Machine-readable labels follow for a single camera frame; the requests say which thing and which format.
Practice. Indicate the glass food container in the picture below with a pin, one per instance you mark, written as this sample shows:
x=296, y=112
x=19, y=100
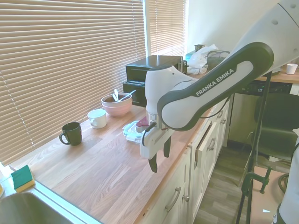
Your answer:
x=133, y=139

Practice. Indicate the white plastic bag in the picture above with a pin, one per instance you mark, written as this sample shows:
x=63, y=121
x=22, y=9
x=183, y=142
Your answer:
x=198, y=58

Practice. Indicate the small white cup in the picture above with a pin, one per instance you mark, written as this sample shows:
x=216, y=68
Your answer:
x=292, y=68

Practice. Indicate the stainless steel sink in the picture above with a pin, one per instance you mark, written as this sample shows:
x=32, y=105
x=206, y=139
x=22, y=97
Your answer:
x=35, y=210

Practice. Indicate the white paper scrap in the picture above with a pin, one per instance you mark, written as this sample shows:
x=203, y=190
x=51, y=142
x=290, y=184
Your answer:
x=266, y=210

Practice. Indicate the dark jar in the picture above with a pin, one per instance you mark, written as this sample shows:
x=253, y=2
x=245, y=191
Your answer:
x=199, y=47

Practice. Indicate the wide beige window blind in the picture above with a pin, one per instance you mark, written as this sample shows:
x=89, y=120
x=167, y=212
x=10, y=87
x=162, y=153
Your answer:
x=70, y=58

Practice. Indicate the green clamp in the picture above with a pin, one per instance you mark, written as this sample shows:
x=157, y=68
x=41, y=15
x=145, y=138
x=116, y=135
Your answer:
x=247, y=177

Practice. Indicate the black tripod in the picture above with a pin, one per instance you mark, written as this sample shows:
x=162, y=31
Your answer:
x=255, y=144

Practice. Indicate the black mug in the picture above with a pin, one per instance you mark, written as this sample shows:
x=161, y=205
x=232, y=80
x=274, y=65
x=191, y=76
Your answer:
x=74, y=135

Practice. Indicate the metal spoon in mug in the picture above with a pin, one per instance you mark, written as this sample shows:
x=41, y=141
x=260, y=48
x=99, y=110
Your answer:
x=82, y=118

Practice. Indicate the white mug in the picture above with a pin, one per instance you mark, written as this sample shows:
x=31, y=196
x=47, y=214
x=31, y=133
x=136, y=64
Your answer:
x=98, y=119

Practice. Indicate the white base cabinet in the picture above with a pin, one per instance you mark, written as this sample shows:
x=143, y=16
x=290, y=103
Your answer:
x=180, y=177

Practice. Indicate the pink bowl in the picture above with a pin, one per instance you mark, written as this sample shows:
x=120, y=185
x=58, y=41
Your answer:
x=116, y=111

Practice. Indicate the pale bowl with brown inside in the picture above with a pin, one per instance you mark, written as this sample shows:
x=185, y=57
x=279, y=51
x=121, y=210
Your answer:
x=123, y=102

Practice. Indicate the person in white shirt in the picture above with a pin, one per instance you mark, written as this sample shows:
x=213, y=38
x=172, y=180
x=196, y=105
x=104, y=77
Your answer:
x=289, y=186

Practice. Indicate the green office chair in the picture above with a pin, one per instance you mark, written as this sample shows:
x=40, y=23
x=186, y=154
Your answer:
x=275, y=116

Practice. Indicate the white plastic spoon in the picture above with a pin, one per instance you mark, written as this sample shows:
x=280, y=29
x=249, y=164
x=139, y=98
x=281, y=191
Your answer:
x=115, y=94
x=126, y=95

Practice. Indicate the narrow beige window blind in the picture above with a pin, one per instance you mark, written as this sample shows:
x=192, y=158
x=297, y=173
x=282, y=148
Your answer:
x=165, y=23

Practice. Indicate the silver cabinet knob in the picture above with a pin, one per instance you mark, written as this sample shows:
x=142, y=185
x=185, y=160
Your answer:
x=187, y=198
x=223, y=120

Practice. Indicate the teal box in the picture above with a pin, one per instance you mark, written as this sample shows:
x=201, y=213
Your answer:
x=190, y=56

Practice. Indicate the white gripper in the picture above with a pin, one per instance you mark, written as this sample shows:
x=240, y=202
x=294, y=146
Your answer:
x=151, y=144

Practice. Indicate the black toaster oven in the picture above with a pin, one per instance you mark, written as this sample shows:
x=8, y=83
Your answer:
x=140, y=70

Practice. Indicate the pink cardboard board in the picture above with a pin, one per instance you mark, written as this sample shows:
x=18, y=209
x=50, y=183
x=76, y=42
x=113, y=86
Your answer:
x=278, y=173

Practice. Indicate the stainless dishwasher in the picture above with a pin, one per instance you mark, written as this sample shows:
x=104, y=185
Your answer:
x=243, y=112

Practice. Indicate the green and yellow sponge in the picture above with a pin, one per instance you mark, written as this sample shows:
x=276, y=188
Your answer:
x=22, y=177

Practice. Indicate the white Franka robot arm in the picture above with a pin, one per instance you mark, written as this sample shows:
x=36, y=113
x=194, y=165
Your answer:
x=210, y=86

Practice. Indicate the clear container with blue lid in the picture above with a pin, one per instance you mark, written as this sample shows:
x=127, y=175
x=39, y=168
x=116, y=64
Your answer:
x=130, y=128

